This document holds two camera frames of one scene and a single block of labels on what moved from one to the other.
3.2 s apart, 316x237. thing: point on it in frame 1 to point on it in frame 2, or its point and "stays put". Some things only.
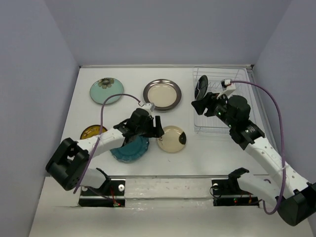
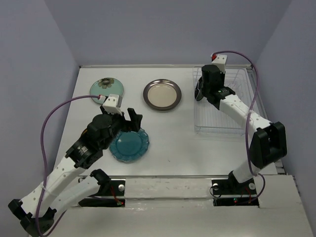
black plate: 201,87 stays put
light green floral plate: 104,87 stays put
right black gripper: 210,100 to 223,76
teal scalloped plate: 133,150 stays put
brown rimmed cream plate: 164,94 stays put
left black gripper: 154,132 to 136,119
